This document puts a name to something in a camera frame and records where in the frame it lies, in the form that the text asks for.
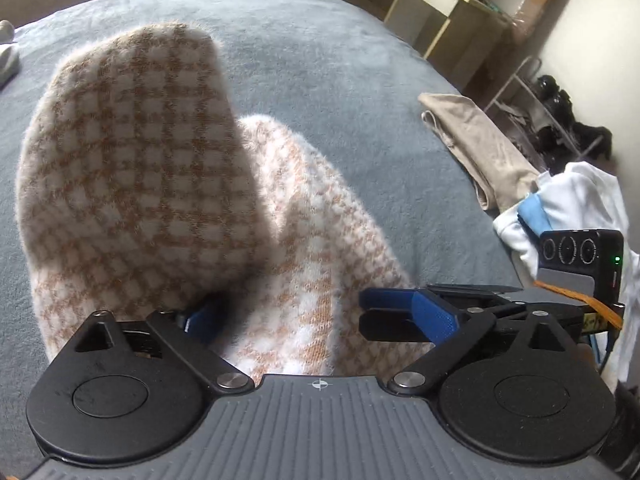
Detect houndstooth knit cardigan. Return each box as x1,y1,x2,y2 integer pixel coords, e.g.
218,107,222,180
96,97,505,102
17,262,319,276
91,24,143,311
15,21,436,376

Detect grey fleece bed blanket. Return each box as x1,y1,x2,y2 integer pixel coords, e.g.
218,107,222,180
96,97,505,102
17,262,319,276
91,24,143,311
0,0,531,461

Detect light blue cloth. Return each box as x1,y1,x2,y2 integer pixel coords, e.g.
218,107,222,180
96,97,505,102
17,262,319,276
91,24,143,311
517,195,554,232

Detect black boots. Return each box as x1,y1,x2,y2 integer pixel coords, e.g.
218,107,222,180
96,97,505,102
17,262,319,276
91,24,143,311
537,122,614,163

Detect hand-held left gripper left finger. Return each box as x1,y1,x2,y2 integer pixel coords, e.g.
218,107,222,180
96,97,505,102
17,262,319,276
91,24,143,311
75,300,253,395

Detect metal shoe rack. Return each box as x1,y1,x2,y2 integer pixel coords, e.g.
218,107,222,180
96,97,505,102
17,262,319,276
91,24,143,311
482,56,601,161

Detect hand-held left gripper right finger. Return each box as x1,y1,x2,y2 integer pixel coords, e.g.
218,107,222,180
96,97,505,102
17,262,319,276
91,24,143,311
389,291,576,395

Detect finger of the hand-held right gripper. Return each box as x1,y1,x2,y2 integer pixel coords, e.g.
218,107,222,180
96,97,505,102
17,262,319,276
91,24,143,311
359,310,436,347
358,285,583,318

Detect black shoe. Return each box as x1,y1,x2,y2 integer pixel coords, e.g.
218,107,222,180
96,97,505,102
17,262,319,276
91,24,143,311
534,74,562,107
550,91,575,127

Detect beige folded garment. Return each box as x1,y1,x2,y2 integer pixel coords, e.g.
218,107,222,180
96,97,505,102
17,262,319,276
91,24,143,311
419,92,543,211

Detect cream wooden desk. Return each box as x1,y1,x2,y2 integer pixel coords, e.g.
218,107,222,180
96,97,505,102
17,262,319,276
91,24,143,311
345,0,516,59

